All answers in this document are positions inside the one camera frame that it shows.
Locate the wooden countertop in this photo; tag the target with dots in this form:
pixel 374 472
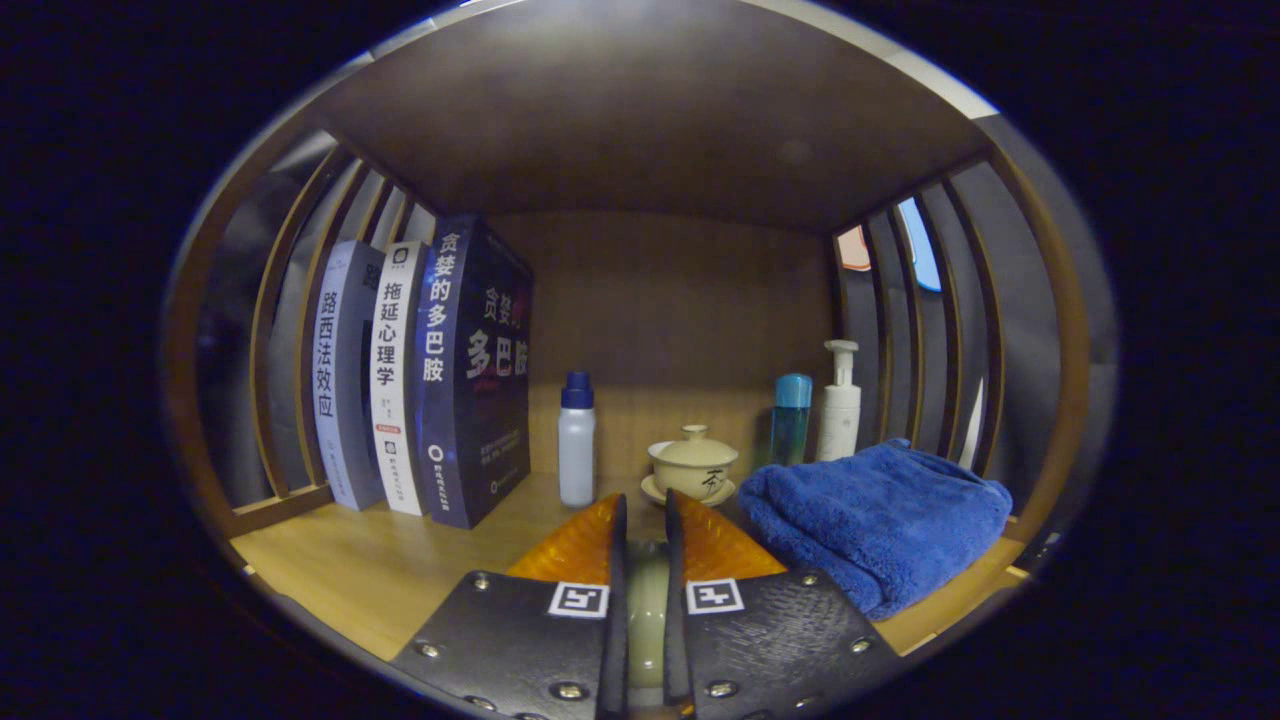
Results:
pixel 400 560

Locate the dark blue book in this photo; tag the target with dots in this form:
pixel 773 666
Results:
pixel 480 400

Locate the white sponge with pale-green grip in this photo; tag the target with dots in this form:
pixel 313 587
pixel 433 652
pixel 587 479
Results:
pixel 647 610

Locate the beige lidded tea cup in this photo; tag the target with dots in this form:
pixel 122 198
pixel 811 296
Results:
pixel 692 468

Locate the wooden cabinet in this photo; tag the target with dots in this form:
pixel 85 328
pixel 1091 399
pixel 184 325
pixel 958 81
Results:
pixel 640 130

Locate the white pump bottle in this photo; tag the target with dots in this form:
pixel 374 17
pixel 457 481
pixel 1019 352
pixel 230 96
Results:
pixel 840 420

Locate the white bottle with blue cap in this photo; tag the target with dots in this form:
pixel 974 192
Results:
pixel 576 450

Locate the blue folded towel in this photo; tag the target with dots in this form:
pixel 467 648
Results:
pixel 880 520

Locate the pale blue-grey book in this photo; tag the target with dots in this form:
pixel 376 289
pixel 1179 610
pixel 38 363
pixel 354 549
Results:
pixel 340 380

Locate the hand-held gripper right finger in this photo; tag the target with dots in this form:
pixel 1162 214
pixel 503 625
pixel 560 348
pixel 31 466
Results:
pixel 677 650

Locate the teal bottle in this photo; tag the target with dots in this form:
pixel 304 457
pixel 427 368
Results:
pixel 790 425

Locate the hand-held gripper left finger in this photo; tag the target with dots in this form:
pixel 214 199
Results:
pixel 615 640

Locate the white book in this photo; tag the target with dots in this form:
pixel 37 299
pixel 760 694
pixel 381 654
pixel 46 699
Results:
pixel 395 400

